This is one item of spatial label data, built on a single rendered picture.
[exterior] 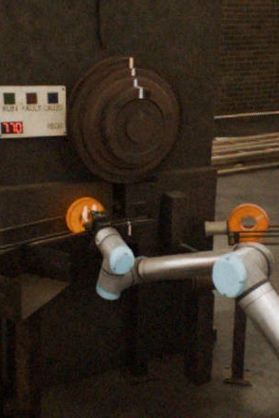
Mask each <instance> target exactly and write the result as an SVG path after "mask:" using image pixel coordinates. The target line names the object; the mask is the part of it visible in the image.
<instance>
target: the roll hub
mask: <svg viewBox="0 0 279 418"><path fill-rule="evenodd" d="M139 87H140V86H138V87H135V86H133V87H129V88H126V89H123V90H121V91H119V92H117V93H116V95H115V96H113V98H112V99H111V100H110V101H109V102H108V104H107V105H106V107H105V110H104V113H103V115H102V119H101V135H102V138H103V141H104V144H105V147H106V148H107V150H108V151H109V152H110V153H111V154H113V155H114V156H116V157H117V158H119V159H121V160H124V161H125V162H128V163H132V164H141V163H146V162H148V161H150V160H153V159H155V158H156V157H157V156H159V155H160V154H161V153H162V152H163V151H159V149H158V147H159V146H160V145H163V146H164V147H165V148H166V147H167V145H168V144H169V142H170V139H171V136H172V133H173V127H174V119H173V116H172V117H171V118H166V116H165V115H166V114H167V112H171V113H172V110H171V107H170V106H169V104H168V103H167V101H166V100H165V99H164V97H163V96H162V95H160V94H159V93H158V92H156V91H154V90H152V89H149V88H145V87H142V88H143V98H140V88H139ZM146 91H151V92H152V94H151V96H150V97H146V95H145V93H146ZM117 102H121V104H122V106H121V108H117V107H116V104H117ZM172 114H173V113H172ZM110 136H115V138H116V140H115V142H114V143H110V142H109V140H108V139H109V137H110ZM165 148H164V149H165ZM132 156H135V157H136V158H137V161H136V162H131V157H132Z"/></svg>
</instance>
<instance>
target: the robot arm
mask: <svg viewBox="0 0 279 418"><path fill-rule="evenodd" d="M105 212H106V213H107V211H106V210H105V209H103V211H100V212H99V211H97V209H96V205H95V204H94V205H93V207H92V209H91V210H87V206H86V205H85V207H84V212H82V220H81V226H82V227H83V228H84V229H85V230H87V231H88V232H89V233H91V234H94V235H95V237H94V238H93V240H92V241H91V243H90V244H89V247H90V250H99V249H101V253H102V254H103V256H104V260H103V263H102V267H101V270H100V274H99V278H98V282H97V283H96V284H97V285H96V291H97V293H98V294H99V295H100V296H102V297H103V298H106V299H109V300H115V299H117V298H118V297H119V296H120V294H121V293H120V292H121V290H122V289H124V288H127V287H129V286H132V285H135V284H137V283H141V282H149V281H155V280H167V279H174V280H177V279H189V278H201V277H212V278H213V280H214V282H215V285H216V288H217V290H218V291H219V292H220V293H221V294H222V295H224V296H227V297H229V298H234V299H235V300H236V302H237V303H238V305H240V306H241V307H242V309H243V310H244V312H245V313H246V315H247V316H248V318H249V319H250V321H251V323H252V324H253V326H254V327H255V328H256V329H257V330H258V332H259V333H260V335H261V336H262V338H263V339H264V340H265V342H267V344H268V346H269V348H270V349H271V350H272V351H273V352H274V354H275V355H276V357H277V358H278V359H279V293H278V292H277V291H276V289H275V288H274V287H273V285H272V282H271V280H270V279H269V278H270V277H271V276H272V274H273V268H274V259H273V255H272V252H271V251H270V250H269V249H268V248H267V247H266V246H265V245H263V244H259V243H253V242H247V243H239V244H236V245H235V246H234V247H233V249H225V250H217V251H209V252H201V253H199V252H194V253H186V254H178V255H171V256H163V257H155V258H147V257H137V258H134V257H133V253H132V251H131V249H130V248H129V247H127V246H126V244H125V242H124V241H123V239H122V238H121V236H120V235H119V233H118V232H117V230H116V229H114V228H111V224H110V222H109V221H108V220H109V214H108V213H107V215H105ZM103 214H104V215H103Z"/></svg>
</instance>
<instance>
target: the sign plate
mask: <svg viewBox="0 0 279 418"><path fill-rule="evenodd" d="M48 92H57V98H58V103H57V104H56V103H49V97H48ZM5 93H14V96H15V104H5ZM26 93H36V99H37V104H28V103H26ZM65 117H66V101H65V87H64V86H41V87H25V86H11V87H0V138H4V137H12V138H18V137H32V136H46V135H60V134H63V135H66V129H65ZM4 123H7V124H8V126H7V124H4ZM17 123H20V124H17ZM10 124H14V125H15V128H14V125H10ZM16 124H17V127H18V128H16ZM7 128H8V131H7ZM14 129H15V132H14ZM17 129H18V132H17Z"/></svg>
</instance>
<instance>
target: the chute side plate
mask: <svg viewBox="0 0 279 418"><path fill-rule="evenodd" d="M154 227H155V222H154V221H153V222H147V223H141V224H134V225H131V228H130V235H129V225H122V226H115V227H112V228H114V229H116V230H117V232H118V233H119V235H120V236H121V238H122V239H123V241H124V242H125V244H126V245H129V244H138V237H139V236H142V235H148V234H151V242H152V241H154ZM94 237H95V235H94V234H91V233H83V234H79V235H76V236H72V237H69V238H64V239H61V240H57V241H53V242H49V243H44V244H38V245H37V246H40V247H45V248H48V249H52V250H56V251H61V252H64V253H67V254H71V258H72V257H76V256H80V255H84V254H88V253H91V252H95V251H99V250H101V249H99V250H90V247H89V244H90V243H91V241H92V240H93V238H94Z"/></svg>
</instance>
